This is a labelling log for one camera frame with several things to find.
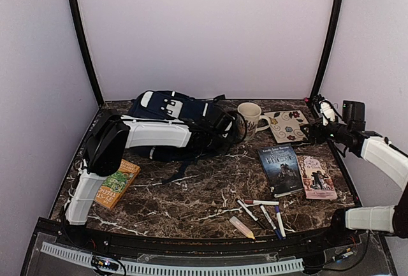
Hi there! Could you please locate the Taming of the Shrew book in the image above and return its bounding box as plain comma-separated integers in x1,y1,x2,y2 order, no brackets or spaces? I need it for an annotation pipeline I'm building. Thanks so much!
297,155,337,200

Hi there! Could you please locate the Wuthering Heights blue book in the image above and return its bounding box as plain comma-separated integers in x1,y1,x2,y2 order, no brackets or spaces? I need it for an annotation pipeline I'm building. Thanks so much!
257,144,303,198

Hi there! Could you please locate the navy blue student backpack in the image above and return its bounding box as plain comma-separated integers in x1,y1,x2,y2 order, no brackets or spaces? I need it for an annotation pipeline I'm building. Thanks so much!
122,91,247,184

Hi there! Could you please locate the yellow tip highlighter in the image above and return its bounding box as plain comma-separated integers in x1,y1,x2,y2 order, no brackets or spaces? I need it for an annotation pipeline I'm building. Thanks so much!
229,216,256,240

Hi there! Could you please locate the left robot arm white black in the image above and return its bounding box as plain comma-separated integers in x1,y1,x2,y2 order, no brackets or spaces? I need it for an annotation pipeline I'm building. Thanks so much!
63,111,238,248

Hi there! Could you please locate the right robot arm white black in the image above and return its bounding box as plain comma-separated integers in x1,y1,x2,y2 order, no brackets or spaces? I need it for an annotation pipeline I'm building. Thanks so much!
301,94,407,247

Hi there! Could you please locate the cream floral ceramic mug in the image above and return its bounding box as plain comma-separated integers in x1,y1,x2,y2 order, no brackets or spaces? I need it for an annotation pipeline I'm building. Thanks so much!
237,102,271,141

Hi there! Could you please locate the blue cap white marker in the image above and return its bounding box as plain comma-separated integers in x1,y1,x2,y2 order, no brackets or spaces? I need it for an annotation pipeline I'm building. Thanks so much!
275,205,286,239

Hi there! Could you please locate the black white marker middle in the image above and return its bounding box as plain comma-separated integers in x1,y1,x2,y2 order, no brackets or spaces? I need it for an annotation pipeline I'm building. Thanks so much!
259,205,277,231

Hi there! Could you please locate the red cap white marker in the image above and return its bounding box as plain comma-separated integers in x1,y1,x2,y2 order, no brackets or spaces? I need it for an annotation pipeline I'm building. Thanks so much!
244,200,279,206

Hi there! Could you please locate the black cap white marker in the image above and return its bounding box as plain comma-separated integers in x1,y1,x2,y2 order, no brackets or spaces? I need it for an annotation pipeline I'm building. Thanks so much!
237,200,259,222

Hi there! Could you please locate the orange Treehouse book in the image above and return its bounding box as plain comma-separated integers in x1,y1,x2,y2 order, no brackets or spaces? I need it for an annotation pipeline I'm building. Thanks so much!
94,159,141,209

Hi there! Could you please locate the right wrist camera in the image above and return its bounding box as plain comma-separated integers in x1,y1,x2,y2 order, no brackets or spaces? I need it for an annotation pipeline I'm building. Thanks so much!
312,94,337,126

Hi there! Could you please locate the right black frame post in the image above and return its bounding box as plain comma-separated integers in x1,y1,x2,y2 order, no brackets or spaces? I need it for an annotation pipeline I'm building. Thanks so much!
310,0,342,98

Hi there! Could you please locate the black frame post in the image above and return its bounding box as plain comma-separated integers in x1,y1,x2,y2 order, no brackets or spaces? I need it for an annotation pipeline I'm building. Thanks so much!
68,0,105,107
310,0,342,98

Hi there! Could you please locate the white slotted cable duct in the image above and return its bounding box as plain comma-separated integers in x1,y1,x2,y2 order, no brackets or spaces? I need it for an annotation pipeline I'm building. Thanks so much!
40,242,305,275

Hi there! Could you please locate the black front rail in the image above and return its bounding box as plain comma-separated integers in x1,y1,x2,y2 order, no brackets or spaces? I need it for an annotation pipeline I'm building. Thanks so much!
28,214,384,260

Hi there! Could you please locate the left black frame post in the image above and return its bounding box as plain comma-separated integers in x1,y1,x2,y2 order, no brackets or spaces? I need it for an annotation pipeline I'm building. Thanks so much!
68,0,105,107

